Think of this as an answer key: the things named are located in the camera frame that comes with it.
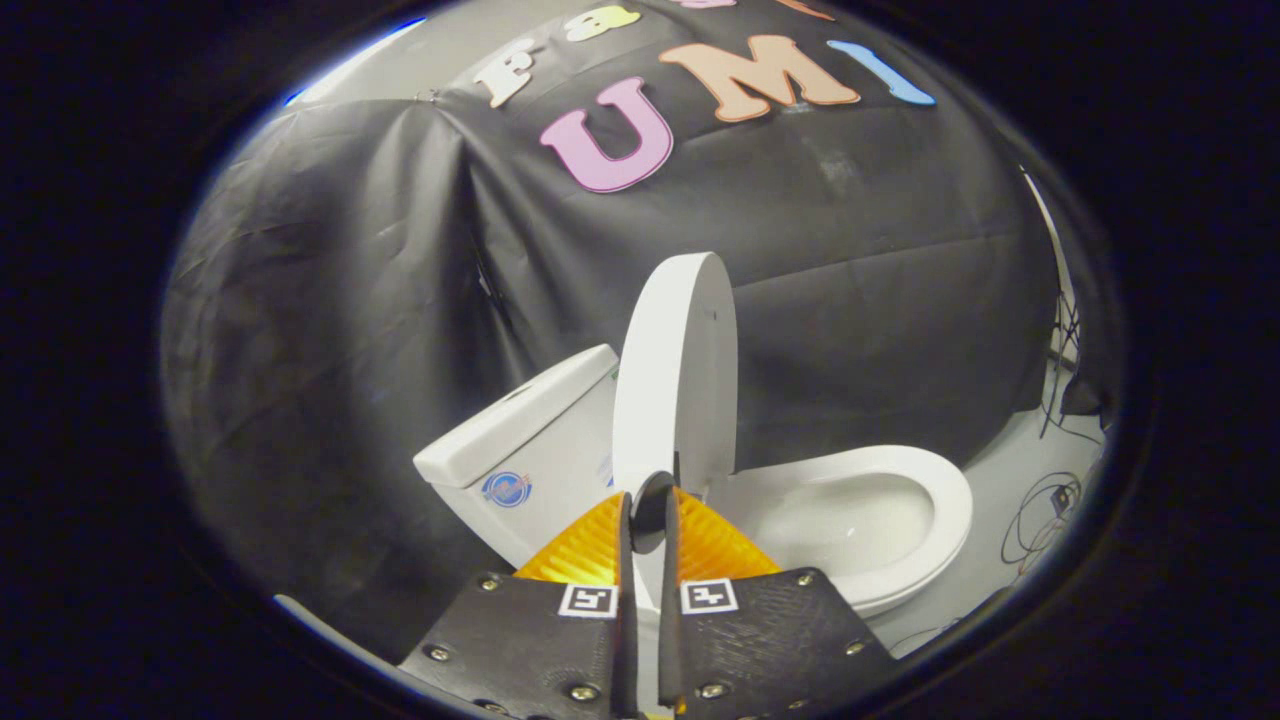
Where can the white toilet bowl with seat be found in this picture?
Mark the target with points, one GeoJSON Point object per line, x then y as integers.
{"type": "Point", "coordinates": [940, 510]}

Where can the black backdrop cloth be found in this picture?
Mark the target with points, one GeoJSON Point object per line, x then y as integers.
{"type": "Point", "coordinates": [350, 300]}

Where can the white toilet lid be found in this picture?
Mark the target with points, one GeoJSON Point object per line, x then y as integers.
{"type": "Point", "coordinates": [675, 380]}

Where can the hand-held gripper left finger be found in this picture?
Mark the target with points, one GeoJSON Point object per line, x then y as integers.
{"type": "Point", "coordinates": [626, 640]}

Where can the black round lid pull tab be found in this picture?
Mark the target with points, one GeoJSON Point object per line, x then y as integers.
{"type": "Point", "coordinates": [652, 510]}

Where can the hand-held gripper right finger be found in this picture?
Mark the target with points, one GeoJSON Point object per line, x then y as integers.
{"type": "Point", "coordinates": [668, 640]}

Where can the white toilet tank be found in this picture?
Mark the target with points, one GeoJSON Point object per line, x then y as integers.
{"type": "Point", "coordinates": [540, 440]}

